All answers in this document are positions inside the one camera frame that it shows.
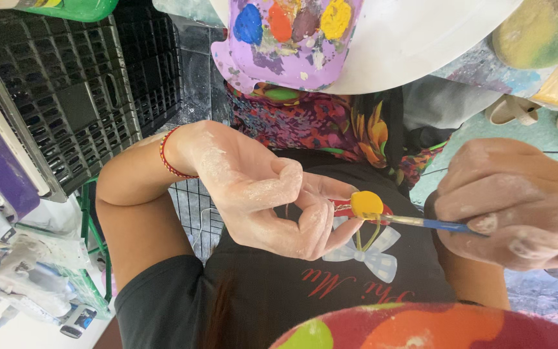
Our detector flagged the person's left hand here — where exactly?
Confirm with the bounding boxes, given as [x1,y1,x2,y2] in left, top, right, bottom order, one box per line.
[176,120,364,261]

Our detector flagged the person's right hand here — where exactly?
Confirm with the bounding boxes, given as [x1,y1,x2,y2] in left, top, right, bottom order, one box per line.
[423,138,558,272]

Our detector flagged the blue handled paintbrush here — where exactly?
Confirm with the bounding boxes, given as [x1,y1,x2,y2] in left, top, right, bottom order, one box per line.
[375,212,558,251]

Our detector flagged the yellow and red small figurine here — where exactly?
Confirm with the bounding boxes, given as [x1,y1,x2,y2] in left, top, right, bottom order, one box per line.
[330,190,394,225]

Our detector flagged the grey cloth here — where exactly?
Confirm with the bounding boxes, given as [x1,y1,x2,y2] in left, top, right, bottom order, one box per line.
[401,74,503,147]

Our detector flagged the red orange green painted bowl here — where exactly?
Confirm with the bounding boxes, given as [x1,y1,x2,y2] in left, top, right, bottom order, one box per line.
[268,302,558,349]

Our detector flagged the white round plate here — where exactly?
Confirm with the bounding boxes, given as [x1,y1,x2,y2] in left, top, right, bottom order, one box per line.
[208,0,525,96]

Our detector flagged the yellow green painted disc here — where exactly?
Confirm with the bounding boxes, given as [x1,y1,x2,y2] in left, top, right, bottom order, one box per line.
[492,0,558,69]

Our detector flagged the floral patterned trousers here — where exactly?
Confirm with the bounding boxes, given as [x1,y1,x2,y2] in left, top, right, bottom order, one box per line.
[225,81,450,191]

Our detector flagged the black printed t-shirt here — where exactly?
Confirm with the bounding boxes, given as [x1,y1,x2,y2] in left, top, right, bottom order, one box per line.
[114,149,460,349]

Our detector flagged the purple paint palette bowl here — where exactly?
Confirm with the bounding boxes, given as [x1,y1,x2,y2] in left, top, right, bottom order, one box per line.
[210,0,365,94]

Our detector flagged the small black plastic crate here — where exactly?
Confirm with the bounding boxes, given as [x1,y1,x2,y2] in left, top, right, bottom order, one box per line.
[113,0,184,138]

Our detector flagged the small white bottle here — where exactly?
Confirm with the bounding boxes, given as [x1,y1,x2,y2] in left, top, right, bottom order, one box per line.
[59,304,98,339]

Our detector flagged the large black plastic crate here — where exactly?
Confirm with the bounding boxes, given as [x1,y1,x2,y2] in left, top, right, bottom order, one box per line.
[0,10,143,203]

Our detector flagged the green plastic container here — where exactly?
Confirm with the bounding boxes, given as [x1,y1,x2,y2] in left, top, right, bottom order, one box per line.
[0,0,120,23]

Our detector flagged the heap of clear plastic bags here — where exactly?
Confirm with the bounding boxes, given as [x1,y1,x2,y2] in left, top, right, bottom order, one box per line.
[0,194,111,335]

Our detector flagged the black wire mesh panel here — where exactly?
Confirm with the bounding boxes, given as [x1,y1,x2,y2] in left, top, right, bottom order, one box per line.
[169,178,225,265]

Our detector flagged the red beaded bracelet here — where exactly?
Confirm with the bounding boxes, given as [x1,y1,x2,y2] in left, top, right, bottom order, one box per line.
[159,126,198,180]

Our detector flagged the green wire rack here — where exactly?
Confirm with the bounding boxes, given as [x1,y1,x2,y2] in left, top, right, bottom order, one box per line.
[79,175,114,303]

